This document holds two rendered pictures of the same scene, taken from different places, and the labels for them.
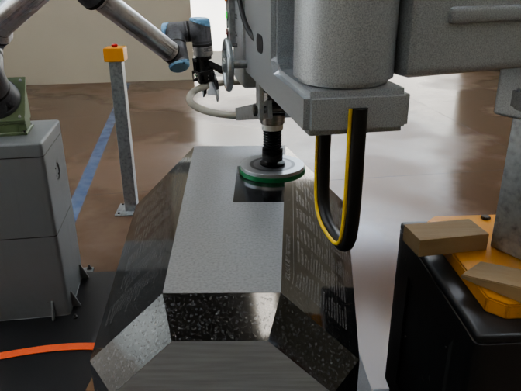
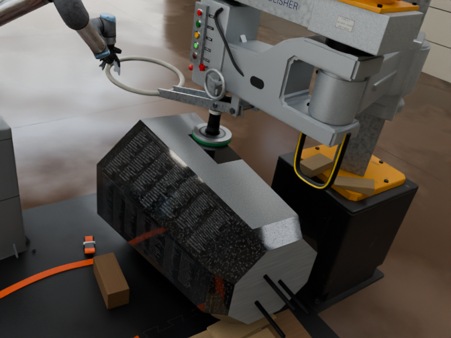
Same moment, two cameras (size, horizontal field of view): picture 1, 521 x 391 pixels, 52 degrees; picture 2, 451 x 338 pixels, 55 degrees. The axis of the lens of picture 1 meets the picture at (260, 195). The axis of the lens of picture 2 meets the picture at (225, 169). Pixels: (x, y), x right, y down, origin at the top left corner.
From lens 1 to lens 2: 1.27 m
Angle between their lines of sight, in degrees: 35
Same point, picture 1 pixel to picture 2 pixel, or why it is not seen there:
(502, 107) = not seen: hidden behind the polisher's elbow
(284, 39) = (287, 88)
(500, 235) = not seen: hidden behind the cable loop
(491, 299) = (351, 194)
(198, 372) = (272, 261)
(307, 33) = (333, 103)
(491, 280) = (349, 185)
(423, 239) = (313, 169)
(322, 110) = (338, 137)
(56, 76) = not seen: outside the picture
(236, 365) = (288, 253)
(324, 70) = (338, 119)
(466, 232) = (325, 161)
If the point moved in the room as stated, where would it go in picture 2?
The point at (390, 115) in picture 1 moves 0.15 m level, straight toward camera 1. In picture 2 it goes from (354, 133) to (375, 152)
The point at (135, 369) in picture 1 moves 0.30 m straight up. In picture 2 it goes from (247, 269) to (262, 210)
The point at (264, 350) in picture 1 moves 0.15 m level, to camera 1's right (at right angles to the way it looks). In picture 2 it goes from (300, 243) to (325, 233)
